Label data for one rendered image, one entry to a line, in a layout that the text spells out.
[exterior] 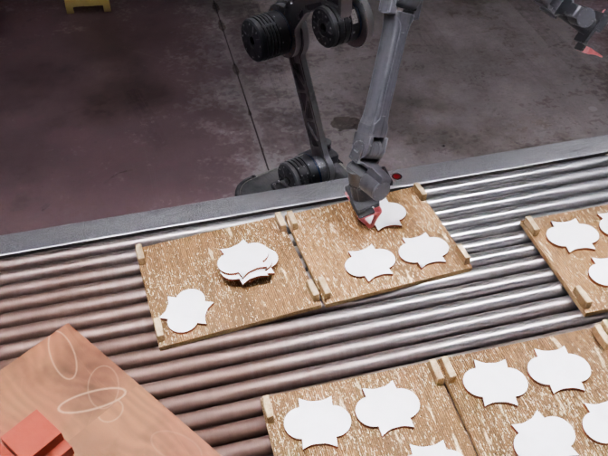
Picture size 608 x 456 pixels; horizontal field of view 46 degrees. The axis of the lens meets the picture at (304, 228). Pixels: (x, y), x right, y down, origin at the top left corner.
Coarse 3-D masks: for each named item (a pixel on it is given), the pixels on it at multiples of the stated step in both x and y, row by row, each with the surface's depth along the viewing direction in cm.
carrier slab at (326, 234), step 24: (408, 192) 211; (312, 216) 203; (336, 216) 203; (408, 216) 203; (432, 216) 203; (312, 240) 196; (336, 240) 196; (360, 240) 196; (384, 240) 196; (312, 264) 190; (336, 264) 190; (408, 264) 190; (432, 264) 190; (456, 264) 190; (336, 288) 183; (360, 288) 183; (384, 288) 183
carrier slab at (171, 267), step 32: (256, 224) 201; (160, 256) 192; (192, 256) 192; (288, 256) 192; (160, 288) 183; (192, 288) 183; (224, 288) 183; (256, 288) 183; (288, 288) 183; (224, 320) 176; (256, 320) 176
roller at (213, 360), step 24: (528, 288) 186; (552, 288) 186; (408, 312) 180; (432, 312) 180; (456, 312) 181; (480, 312) 183; (312, 336) 174; (336, 336) 175; (360, 336) 176; (192, 360) 169; (216, 360) 170; (240, 360) 171
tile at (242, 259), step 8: (232, 248) 188; (240, 248) 188; (248, 248) 188; (256, 248) 188; (264, 248) 188; (224, 256) 185; (232, 256) 185; (240, 256) 185; (248, 256) 185; (256, 256) 185; (264, 256) 185; (224, 264) 183; (232, 264) 183; (240, 264) 183; (248, 264) 183; (256, 264) 183; (264, 264) 183; (224, 272) 182; (232, 272) 181; (240, 272) 181; (248, 272) 182
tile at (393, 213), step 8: (384, 200) 206; (384, 208) 204; (392, 208) 204; (400, 208) 204; (384, 216) 201; (392, 216) 201; (400, 216) 201; (376, 224) 199; (384, 224) 199; (392, 224) 199; (400, 224) 199
